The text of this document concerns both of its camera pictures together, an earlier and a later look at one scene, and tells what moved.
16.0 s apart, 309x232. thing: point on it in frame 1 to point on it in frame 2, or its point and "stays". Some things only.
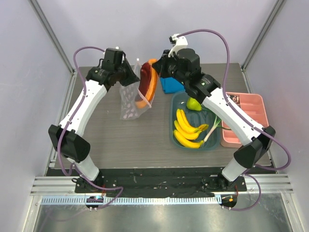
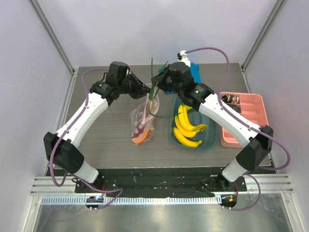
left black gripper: [133, 78] to [141, 89]
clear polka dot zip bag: [133, 106] to [142, 117]
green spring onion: [216, 124] to [153, 91]
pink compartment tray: [252, 107] stays
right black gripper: [161, 66] to [163, 81]
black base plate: [161, 181] stays
